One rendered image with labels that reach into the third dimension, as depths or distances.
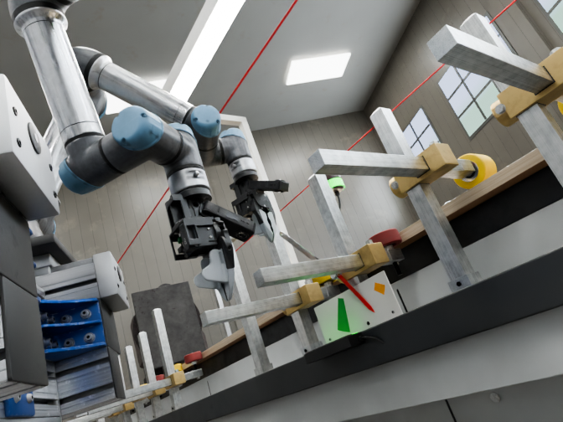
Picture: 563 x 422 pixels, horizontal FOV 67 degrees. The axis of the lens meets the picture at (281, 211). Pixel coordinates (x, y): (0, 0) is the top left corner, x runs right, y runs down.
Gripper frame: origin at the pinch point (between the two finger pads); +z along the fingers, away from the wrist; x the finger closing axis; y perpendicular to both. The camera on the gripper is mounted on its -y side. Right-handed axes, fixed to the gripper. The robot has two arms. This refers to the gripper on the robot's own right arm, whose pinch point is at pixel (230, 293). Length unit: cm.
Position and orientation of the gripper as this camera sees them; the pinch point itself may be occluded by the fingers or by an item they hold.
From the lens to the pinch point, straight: 78.9
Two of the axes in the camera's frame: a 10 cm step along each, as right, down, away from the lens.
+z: 3.2, 8.8, -3.5
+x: 5.3, -4.8, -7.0
